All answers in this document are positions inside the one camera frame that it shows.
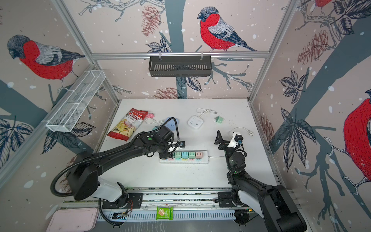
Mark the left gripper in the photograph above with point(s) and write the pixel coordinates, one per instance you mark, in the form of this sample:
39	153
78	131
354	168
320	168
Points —
167	155

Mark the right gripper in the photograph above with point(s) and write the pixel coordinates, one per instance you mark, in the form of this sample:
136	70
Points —
221	142

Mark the white multicolour power strip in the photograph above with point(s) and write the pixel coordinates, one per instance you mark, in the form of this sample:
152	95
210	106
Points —
204	160

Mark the pink USB charger plug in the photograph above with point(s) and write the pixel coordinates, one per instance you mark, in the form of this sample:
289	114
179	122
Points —
199	155

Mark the white square power socket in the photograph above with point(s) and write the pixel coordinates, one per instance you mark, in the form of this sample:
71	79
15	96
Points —
195	122

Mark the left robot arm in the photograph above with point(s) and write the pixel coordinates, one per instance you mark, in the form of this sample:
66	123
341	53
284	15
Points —
83	179

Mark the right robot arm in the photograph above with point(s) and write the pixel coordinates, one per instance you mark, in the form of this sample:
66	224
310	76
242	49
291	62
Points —
272	203

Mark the blue square power socket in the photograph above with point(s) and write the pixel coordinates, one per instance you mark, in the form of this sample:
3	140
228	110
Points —
171	123

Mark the pink pig toy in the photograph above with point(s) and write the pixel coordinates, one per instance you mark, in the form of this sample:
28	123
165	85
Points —
150	116

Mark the red chips bag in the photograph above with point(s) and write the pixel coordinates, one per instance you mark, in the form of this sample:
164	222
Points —
125	128

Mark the green snack packet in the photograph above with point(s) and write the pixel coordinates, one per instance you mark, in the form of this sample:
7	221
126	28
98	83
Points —
164	213

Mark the pink tray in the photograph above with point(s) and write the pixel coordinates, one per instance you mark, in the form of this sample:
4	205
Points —
73	220

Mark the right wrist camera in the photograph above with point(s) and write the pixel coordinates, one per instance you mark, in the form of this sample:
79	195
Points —
236	140

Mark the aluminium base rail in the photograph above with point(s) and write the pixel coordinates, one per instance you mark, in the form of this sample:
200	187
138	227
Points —
187	204

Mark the black wall basket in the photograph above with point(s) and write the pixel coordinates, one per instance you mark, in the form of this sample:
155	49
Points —
180	66

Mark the white wire wall basket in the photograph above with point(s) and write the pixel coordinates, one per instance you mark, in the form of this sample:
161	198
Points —
77	101

